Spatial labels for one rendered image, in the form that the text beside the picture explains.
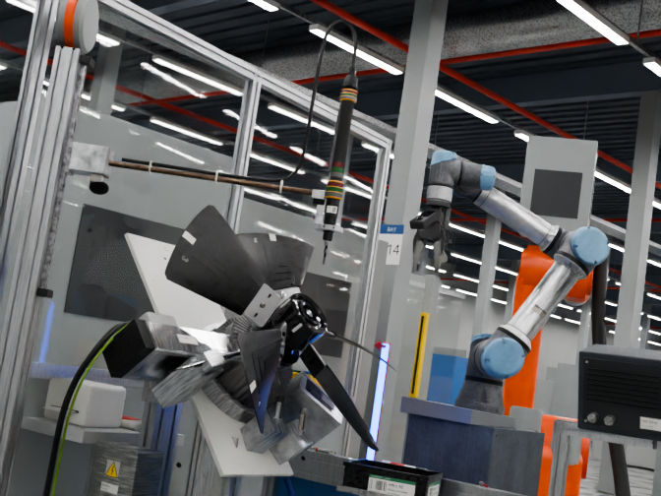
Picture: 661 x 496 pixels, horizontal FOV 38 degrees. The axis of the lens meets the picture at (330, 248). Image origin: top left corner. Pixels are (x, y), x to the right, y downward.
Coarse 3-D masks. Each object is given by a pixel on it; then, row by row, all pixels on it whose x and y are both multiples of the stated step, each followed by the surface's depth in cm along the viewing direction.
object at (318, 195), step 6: (312, 192) 242; (318, 192) 242; (324, 192) 242; (312, 198) 242; (318, 198) 241; (318, 204) 241; (324, 204) 241; (318, 210) 241; (318, 216) 241; (318, 222) 241; (318, 228) 240; (324, 228) 239; (330, 228) 239; (336, 228) 239; (342, 228) 241
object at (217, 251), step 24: (216, 216) 225; (216, 240) 222; (168, 264) 214; (192, 264) 218; (216, 264) 221; (240, 264) 224; (192, 288) 217; (216, 288) 221; (240, 288) 224; (240, 312) 224
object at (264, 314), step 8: (264, 288) 228; (256, 296) 227; (264, 296) 228; (272, 296) 229; (256, 304) 227; (272, 304) 229; (248, 312) 226; (256, 312) 227; (264, 312) 228; (272, 312) 229; (256, 320) 227; (264, 320) 228
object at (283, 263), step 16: (240, 240) 252; (288, 240) 257; (256, 256) 248; (272, 256) 249; (288, 256) 250; (304, 256) 252; (272, 272) 244; (288, 272) 244; (304, 272) 245; (272, 288) 239
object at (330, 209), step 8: (352, 72) 246; (344, 80) 246; (352, 80) 245; (344, 88) 248; (352, 88) 248; (328, 200) 242; (336, 200) 241; (328, 208) 241; (336, 208) 241; (328, 216) 241; (336, 216) 242; (328, 232) 241; (328, 240) 241
